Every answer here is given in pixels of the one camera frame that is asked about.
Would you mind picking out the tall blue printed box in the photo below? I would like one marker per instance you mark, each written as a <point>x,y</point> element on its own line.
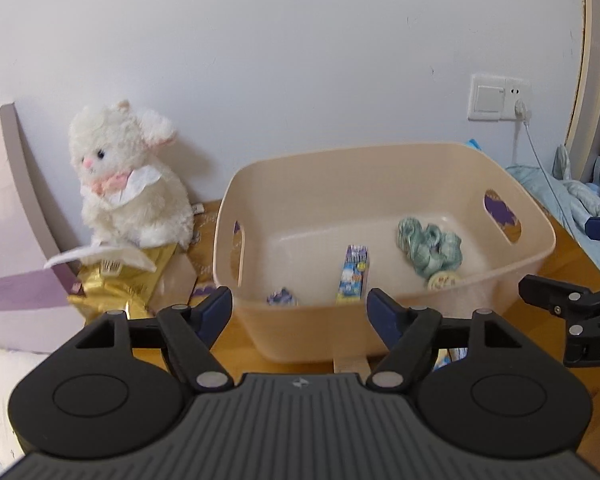
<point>352,275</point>

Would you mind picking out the white plug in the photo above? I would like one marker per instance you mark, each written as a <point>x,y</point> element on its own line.
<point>522,111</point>

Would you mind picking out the white wall switch socket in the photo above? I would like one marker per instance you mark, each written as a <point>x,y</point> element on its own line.
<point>490,97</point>

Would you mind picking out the light blue blanket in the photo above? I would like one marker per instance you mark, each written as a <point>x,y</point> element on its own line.
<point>570,205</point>

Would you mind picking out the pink board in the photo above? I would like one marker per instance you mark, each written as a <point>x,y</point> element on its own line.
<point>10,220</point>

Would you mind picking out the small blue printed packet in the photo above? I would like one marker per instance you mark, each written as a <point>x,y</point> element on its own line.
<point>281,297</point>

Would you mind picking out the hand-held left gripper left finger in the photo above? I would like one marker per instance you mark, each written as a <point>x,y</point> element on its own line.
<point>216,311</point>

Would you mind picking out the wooden shelf frame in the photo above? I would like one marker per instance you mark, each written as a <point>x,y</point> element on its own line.
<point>587,60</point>

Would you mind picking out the white plush rabbit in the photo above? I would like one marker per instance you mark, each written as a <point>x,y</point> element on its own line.
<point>125,180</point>

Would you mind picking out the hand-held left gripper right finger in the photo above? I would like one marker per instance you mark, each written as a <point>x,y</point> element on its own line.
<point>383,314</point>

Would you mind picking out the gold foil packet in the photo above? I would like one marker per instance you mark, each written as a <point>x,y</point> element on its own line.
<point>115,292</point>

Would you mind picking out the brown cardboard piece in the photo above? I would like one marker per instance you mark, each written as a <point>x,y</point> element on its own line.
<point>177,275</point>

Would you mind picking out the beige plastic basket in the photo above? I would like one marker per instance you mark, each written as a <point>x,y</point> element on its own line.
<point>305,210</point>

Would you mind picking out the purple printed sheet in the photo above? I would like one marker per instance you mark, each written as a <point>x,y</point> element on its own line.
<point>202,291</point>

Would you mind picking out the green knitted scrunchie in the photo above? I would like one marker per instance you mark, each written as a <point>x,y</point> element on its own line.
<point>427,245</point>

